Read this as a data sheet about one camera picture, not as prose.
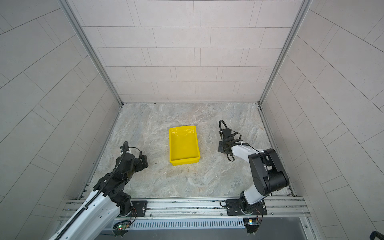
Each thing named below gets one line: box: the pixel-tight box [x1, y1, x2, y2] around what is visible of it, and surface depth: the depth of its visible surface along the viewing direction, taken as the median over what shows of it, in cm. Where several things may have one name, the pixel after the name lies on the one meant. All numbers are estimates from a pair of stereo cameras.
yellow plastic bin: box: [169, 125, 201, 166], surface depth 94 cm
